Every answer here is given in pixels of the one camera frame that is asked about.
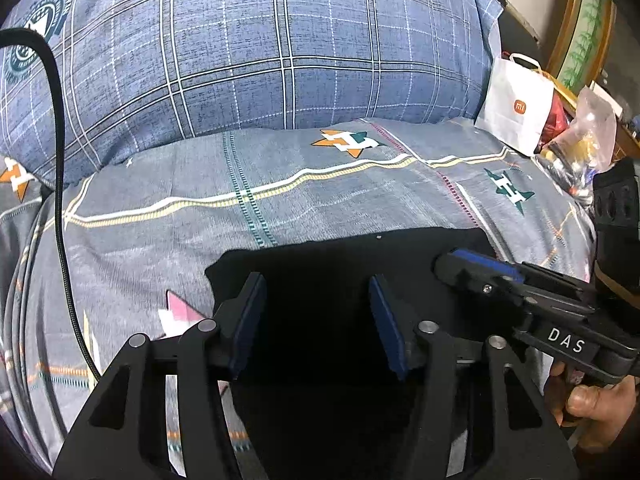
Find person's right hand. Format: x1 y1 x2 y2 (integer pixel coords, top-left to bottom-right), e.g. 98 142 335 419
544 360 640 453

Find clear plastic bag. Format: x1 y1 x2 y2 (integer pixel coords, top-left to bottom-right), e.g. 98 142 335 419
537 85 618 206

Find red plastic bag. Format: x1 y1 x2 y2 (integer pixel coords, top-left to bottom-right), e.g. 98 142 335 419
539 97 571 153

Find grey printed bedsheet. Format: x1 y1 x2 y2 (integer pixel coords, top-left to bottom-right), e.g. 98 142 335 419
0 117 598 480

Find black braided cable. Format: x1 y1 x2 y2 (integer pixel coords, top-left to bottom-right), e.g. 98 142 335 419
0 29 101 381

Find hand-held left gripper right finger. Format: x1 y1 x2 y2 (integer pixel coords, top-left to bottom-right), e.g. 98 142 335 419
367 275 581 480

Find framed bamboo picture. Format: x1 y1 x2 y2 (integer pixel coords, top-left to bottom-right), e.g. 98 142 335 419
545 0 618 96

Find blue plaid pillow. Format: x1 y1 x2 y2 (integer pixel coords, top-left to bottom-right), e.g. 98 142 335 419
0 0 503 188

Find white paper bag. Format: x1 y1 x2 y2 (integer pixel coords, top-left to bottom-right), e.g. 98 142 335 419
474 51 556 157

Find black pants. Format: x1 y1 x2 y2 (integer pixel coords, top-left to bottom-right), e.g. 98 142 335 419
205 227 551 480

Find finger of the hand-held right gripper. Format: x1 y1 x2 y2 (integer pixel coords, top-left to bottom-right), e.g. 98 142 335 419
434 255 531 311
450 249 525 284

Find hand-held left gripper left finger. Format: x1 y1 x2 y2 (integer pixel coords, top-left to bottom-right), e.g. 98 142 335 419
52 271 268 480

